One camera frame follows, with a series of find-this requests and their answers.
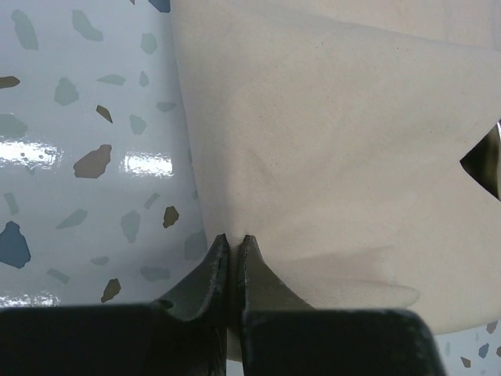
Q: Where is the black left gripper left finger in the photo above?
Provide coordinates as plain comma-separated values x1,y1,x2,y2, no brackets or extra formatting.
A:
1,235,229,375

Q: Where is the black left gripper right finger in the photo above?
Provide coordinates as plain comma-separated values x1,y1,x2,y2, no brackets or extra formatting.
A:
239,236,445,376

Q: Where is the beige cloth mat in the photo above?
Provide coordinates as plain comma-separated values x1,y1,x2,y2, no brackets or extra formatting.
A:
168,0,501,363

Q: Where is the stainless steel tray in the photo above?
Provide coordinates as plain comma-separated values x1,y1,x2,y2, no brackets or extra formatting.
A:
460,121,500,200

